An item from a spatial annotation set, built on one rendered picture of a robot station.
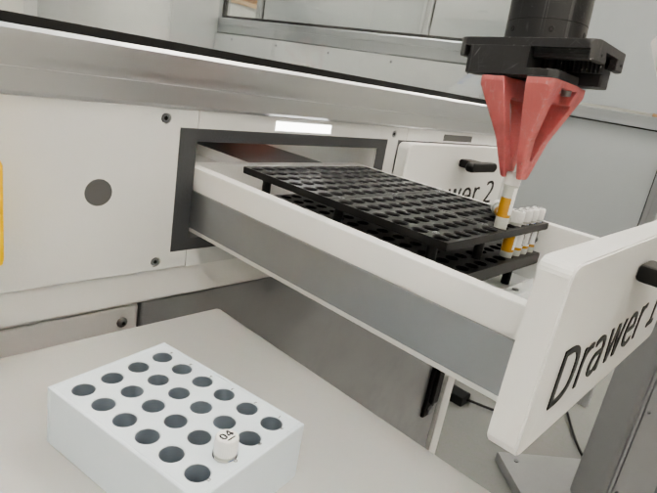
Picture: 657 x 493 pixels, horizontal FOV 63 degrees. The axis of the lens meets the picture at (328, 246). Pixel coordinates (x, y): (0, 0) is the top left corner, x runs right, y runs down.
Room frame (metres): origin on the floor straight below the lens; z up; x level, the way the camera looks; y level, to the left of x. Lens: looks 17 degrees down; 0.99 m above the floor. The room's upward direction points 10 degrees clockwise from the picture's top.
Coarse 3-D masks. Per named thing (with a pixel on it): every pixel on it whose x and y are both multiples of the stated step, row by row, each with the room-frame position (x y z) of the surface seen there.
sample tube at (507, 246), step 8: (512, 208) 0.45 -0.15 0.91; (512, 216) 0.45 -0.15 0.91; (520, 216) 0.45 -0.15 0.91; (512, 224) 0.45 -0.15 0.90; (520, 224) 0.45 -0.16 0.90; (504, 240) 0.45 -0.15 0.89; (512, 240) 0.45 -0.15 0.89; (504, 248) 0.45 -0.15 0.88; (512, 248) 0.45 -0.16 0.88; (504, 256) 0.45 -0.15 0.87
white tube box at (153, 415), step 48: (96, 384) 0.27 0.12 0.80; (144, 384) 0.28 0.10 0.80; (192, 384) 0.29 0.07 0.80; (48, 432) 0.26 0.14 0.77; (96, 432) 0.24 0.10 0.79; (144, 432) 0.24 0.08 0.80; (192, 432) 0.25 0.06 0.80; (240, 432) 0.25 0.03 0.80; (288, 432) 0.26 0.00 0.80; (96, 480) 0.24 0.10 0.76; (144, 480) 0.22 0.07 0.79; (192, 480) 0.22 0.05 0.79; (240, 480) 0.22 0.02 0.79; (288, 480) 0.27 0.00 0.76
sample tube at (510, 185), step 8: (512, 176) 0.42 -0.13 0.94; (504, 184) 0.43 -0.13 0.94; (512, 184) 0.42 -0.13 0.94; (504, 192) 0.43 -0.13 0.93; (512, 192) 0.42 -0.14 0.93; (504, 200) 0.43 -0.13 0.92; (512, 200) 0.42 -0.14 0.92; (504, 208) 0.42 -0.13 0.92; (496, 216) 0.43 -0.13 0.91; (504, 216) 0.42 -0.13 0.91; (496, 224) 0.43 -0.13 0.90; (504, 224) 0.42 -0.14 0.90
